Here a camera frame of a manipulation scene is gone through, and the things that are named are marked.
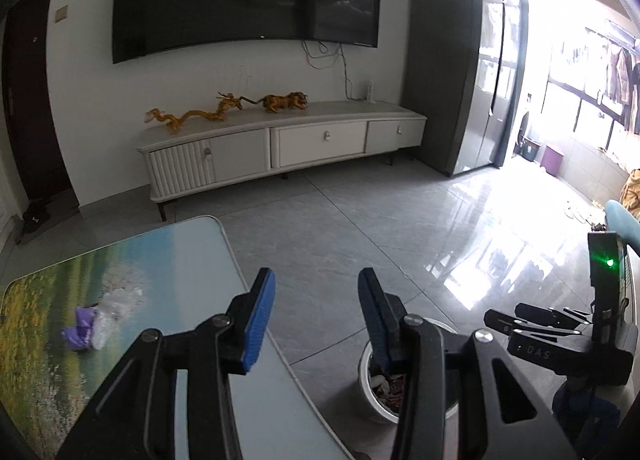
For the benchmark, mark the black shoes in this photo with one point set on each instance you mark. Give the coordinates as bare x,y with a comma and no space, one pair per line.
35,219

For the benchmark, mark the white slippers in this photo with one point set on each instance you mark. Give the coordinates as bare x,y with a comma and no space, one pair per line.
577,214

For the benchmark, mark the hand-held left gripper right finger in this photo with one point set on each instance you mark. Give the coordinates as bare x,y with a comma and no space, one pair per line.
372,320

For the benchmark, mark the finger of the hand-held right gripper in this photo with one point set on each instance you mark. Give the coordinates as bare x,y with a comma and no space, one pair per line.
505,322
540,314

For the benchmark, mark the beige wall switch panel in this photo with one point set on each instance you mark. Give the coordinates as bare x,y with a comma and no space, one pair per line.
61,13

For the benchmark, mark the purple wrapper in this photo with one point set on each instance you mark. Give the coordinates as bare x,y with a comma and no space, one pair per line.
77,332

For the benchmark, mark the clear plastic wrapper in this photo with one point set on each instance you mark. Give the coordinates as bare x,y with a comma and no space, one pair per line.
115,310

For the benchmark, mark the golden dragon figurine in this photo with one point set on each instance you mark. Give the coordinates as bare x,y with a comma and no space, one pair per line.
200,115

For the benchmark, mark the dark brown door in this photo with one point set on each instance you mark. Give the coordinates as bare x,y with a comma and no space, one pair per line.
30,114

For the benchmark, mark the landscape print folding table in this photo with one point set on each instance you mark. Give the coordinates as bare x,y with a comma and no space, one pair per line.
190,250

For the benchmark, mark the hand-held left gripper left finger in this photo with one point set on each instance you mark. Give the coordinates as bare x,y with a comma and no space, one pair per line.
260,320

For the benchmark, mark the dark blue cloth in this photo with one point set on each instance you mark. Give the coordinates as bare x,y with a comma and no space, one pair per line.
585,412

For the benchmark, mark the tan cloth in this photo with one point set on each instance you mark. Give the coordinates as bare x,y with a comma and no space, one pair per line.
632,190

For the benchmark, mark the white television cabinet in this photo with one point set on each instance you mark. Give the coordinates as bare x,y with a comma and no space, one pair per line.
320,139

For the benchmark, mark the golden tiger figurine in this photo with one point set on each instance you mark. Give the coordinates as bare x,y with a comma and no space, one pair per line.
282,102

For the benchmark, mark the white round trash bin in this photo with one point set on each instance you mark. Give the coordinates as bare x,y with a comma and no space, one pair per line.
372,405

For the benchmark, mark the red snack wrapper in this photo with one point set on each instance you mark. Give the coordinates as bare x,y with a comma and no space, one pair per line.
397,387

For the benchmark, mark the hanging brown jacket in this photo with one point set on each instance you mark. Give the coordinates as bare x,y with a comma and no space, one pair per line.
622,74

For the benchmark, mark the grey refrigerator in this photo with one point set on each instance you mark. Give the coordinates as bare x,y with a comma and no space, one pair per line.
450,64

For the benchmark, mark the purple storage bin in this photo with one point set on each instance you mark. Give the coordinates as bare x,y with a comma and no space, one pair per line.
552,160

